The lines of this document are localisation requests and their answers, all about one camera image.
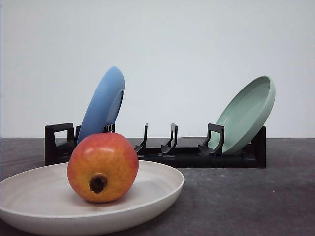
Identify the white plate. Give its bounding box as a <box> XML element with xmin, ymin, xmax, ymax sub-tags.
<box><xmin>0</xmin><ymin>160</ymin><xmax>185</xmax><ymax>235</ymax></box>

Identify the blue plate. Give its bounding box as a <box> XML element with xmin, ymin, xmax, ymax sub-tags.
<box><xmin>77</xmin><ymin>66</ymin><xmax>125</xmax><ymax>144</ymax></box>

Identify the green plate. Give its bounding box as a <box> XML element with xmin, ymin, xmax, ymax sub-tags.
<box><xmin>209</xmin><ymin>76</ymin><xmax>276</xmax><ymax>154</ymax></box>

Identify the black dish rack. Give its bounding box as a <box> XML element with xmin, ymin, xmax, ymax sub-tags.
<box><xmin>45</xmin><ymin>123</ymin><xmax>266</xmax><ymax>169</ymax></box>

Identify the red yellow pomegranate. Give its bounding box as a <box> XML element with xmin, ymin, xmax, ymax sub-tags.
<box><xmin>67</xmin><ymin>133</ymin><xmax>139</xmax><ymax>203</ymax></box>

